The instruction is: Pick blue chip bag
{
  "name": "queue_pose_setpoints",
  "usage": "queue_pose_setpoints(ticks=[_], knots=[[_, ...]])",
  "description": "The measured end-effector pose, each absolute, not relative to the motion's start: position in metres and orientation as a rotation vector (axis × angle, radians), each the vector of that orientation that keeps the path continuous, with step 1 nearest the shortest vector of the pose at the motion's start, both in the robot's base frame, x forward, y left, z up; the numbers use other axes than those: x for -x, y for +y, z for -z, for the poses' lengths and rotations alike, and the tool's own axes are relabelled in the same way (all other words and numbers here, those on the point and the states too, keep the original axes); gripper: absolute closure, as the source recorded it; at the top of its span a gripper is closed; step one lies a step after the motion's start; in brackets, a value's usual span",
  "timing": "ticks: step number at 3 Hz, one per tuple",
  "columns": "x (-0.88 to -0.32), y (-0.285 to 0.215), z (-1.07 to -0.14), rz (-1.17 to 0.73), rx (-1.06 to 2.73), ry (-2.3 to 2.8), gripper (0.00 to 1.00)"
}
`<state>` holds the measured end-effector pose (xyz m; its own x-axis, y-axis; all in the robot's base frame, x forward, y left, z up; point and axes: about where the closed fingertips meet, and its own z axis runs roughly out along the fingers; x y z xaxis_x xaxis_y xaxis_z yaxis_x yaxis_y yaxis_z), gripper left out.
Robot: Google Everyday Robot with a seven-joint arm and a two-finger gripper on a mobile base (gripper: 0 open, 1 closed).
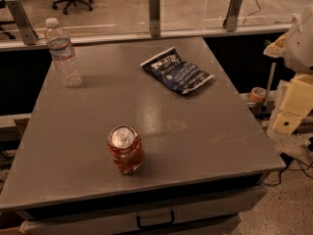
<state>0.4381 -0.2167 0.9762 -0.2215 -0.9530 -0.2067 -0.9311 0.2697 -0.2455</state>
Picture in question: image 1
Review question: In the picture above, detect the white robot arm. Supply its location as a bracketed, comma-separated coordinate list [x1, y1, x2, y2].
[263, 4, 313, 135]

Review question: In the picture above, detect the blue chip bag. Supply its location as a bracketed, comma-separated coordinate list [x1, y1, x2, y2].
[141, 47, 213, 95]

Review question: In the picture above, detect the red soda can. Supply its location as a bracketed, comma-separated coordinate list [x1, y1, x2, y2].
[108, 125, 144, 174]

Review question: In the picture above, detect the roll of tan tape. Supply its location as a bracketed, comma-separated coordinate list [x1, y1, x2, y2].
[250, 87, 266, 103]

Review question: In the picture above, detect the clear plastic water bottle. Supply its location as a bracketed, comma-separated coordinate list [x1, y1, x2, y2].
[45, 18, 82, 87]

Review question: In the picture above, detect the grey table drawer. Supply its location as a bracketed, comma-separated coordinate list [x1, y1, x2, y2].
[20, 185, 267, 235]

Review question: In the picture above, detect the middle metal glass bracket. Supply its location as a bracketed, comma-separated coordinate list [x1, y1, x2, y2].
[149, 0, 160, 37]

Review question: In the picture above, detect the metal glass bracket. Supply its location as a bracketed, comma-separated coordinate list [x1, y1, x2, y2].
[149, 0, 160, 37]
[6, 0, 38, 45]
[223, 0, 243, 32]

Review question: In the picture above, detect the black drawer handle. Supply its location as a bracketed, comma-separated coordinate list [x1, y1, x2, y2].
[136, 211, 175, 230]

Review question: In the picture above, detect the right metal glass bracket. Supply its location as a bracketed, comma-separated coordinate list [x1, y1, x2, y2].
[223, 0, 243, 32]

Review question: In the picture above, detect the black floor cable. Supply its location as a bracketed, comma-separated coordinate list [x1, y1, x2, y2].
[262, 152, 313, 187]

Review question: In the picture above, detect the left metal glass bracket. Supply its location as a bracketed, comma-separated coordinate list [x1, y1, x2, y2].
[6, 0, 38, 45]

